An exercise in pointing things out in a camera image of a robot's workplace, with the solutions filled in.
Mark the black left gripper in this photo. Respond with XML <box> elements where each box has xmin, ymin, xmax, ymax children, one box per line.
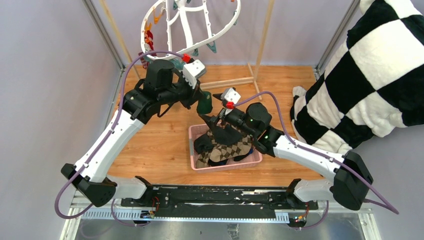
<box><xmin>159</xmin><ymin>71</ymin><xmax>205</xmax><ymax>110</ymax></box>

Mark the dark green sock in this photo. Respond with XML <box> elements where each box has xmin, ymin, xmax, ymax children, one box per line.
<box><xmin>196</xmin><ymin>91</ymin><xmax>213</xmax><ymax>115</ymax></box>

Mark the pink plastic basket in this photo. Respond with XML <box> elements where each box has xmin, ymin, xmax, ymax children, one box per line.
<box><xmin>188</xmin><ymin>124</ymin><xmax>263</xmax><ymax>173</ymax></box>

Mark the plain black sock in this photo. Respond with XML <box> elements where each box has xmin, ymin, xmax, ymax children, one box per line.
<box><xmin>193</xmin><ymin>133</ymin><xmax>214</xmax><ymax>154</ymax></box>
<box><xmin>211</xmin><ymin>125</ymin><xmax>243</xmax><ymax>146</ymax></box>

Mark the argyle brown sock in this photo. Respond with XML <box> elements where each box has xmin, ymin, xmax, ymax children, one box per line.
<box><xmin>213</xmin><ymin>135</ymin><xmax>252</xmax><ymax>158</ymax></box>
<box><xmin>193</xmin><ymin>130</ymin><xmax>228</xmax><ymax>169</ymax></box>

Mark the black blue sock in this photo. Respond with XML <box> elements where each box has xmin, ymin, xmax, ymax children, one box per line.
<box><xmin>207</xmin><ymin>159</ymin><xmax>228</xmax><ymax>167</ymax></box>

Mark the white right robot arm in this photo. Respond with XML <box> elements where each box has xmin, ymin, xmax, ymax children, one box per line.
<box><xmin>206</xmin><ymin>96</ymin><xmax>374</xmax><ymax>211</ymax></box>

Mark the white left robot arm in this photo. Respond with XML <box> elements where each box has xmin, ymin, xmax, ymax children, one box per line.
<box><xmin>61</xmin><ymin>59</ymin><xmax>206</xmax><ymax>207</ymax></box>

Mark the wooden clothes rack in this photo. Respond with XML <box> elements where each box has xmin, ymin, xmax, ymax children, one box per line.
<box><xmin>100</xmin><ymin>0</ymin><xmax>275</xmax><ymax>99</ymax></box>

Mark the red white striped sock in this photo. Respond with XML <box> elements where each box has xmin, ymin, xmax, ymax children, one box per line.
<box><xmin>140</xmin><ymin>30</ymin><xmax>154</xmax><ymax>70</ymax></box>

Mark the black white checkered blanket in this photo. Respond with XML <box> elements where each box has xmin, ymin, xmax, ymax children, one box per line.
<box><xmin>290</xmin><ymin>0</ymin><xmax>424</xmax><ymax>154</ymax></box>

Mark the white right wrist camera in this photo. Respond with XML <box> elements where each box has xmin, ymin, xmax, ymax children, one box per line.
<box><xmin>223</xmin><ymin>87</ymin><xmax>241</xmax><ymax>111</ymax></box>

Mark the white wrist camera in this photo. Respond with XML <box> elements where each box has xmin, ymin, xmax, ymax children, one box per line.
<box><xmin>182</xmin><ymin>59</ymin><xmax>207</xmax><ymax>89</ymax></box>
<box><xmin>223</xmin><ymin>87</ymin><xmax>241</xmax><ymax>111</ymax></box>

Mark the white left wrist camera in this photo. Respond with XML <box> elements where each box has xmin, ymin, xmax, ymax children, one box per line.
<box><xmin>182</xmin><ymin>59</ymin><xmax>207</xmax><ymax>89</ymax></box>

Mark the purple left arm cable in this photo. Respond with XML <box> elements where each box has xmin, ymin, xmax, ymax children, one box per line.
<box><xmin>54</xmin><ymin>50</ymin><xmax>191</xmax><ymax>228</ymax></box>

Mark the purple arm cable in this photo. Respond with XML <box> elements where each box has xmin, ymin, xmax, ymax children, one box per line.
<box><xmin>54</xmin><ymin>50</ymin><xmax>191</xmax><ymax>228</ymax></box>
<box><xmin>233</xmin><ymin>91</ymin><xmax>400</xmax><ymax>231</ymax></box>

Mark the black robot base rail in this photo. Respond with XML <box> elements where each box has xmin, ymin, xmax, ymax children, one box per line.
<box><xmin>118</xmin><ymin>184</ymin><xmax>319</xmax><ymax>223</ymax></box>

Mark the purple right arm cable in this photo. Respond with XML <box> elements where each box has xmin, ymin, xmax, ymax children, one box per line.
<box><xmin>233</xmin><ymin>91</ymin><xmax>400</xmax><ymax>231</ymax></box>

